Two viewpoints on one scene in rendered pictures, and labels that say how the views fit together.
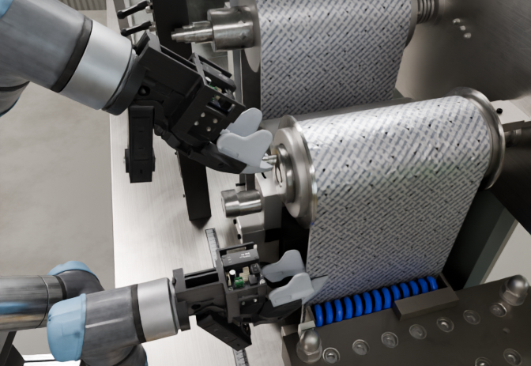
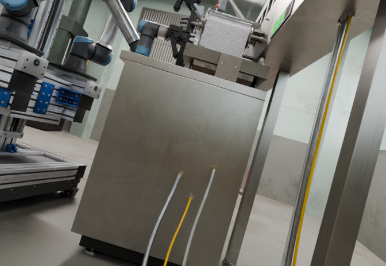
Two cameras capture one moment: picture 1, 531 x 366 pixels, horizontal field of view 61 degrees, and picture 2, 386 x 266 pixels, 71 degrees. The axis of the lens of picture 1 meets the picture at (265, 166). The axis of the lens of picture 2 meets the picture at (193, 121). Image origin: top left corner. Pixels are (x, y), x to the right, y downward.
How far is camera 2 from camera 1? 1.50 m
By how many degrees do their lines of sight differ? 48
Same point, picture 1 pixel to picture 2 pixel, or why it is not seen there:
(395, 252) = (224, 49)
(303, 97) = not seen: hidden behind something
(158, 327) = (162, 27)
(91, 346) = (147, 23)
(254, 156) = (199, 10)
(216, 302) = (176, 34)
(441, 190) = (238, 31)
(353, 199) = (216, 22)
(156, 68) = not seen: outside the picture
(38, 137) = not seen: hidden behind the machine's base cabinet
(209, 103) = not seen: outside the picture
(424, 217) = (233, 39)
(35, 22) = not seen: outside the picture
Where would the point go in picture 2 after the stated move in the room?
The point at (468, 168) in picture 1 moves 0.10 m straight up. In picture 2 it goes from (244, 28) to (250, 10)
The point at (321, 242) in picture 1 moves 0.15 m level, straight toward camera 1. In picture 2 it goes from (206, 32) to (194, 18)
